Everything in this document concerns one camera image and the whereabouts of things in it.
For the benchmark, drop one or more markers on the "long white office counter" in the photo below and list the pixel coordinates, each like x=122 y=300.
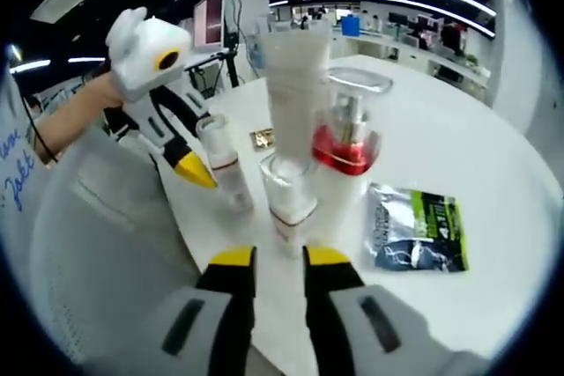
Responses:
x=418 y=56

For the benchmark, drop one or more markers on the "large silver-green skincare sachet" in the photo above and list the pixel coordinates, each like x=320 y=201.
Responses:
x=418 y=226

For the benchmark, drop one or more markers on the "grey mesh office chair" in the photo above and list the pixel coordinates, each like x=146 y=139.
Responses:
x=110 y=239

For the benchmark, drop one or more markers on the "gold foil skincare sachet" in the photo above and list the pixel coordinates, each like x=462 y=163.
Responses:
x=262 y=139

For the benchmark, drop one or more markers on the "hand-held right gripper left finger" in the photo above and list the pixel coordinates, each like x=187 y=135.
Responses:
x=229 y=305

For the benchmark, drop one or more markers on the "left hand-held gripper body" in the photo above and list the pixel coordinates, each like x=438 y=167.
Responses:
x=141 y=54

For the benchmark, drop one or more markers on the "white skincare cream tube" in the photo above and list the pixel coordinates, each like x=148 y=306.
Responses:
x=295 y=107

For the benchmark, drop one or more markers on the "blue storage bin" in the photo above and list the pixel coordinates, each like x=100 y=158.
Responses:
x=351 y=26

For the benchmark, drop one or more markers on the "red-collared skincare pump bottle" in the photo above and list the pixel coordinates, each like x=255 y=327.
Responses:
x=343 y=160

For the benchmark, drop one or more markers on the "computer monitor on stand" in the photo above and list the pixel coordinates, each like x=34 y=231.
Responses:
x=210 y=19

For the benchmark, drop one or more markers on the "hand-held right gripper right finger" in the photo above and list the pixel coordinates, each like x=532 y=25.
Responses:
x=326 y=305

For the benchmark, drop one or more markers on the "small clear-capped skincare bottle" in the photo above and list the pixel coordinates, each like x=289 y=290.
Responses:
x=288 y=217
x=229 y=173

